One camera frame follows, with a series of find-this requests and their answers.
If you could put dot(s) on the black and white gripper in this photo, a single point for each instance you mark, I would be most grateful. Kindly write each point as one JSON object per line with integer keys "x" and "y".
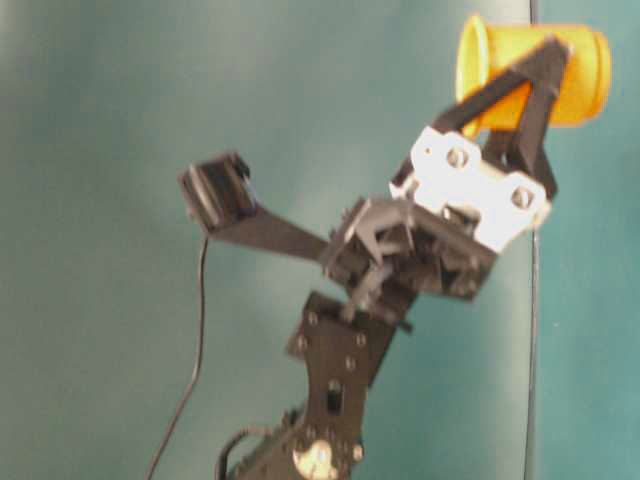
{"x": 450, "y": 213}

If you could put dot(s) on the yellow plastic cup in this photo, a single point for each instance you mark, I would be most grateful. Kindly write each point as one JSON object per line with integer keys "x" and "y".
{"x": 485, "y": 49}

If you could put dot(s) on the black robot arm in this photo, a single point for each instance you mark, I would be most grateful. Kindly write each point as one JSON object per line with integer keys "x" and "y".
{"x": 343, "y": 344}

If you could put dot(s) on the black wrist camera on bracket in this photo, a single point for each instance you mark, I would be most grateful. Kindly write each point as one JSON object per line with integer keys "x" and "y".
{"x": 219, "y": 196}

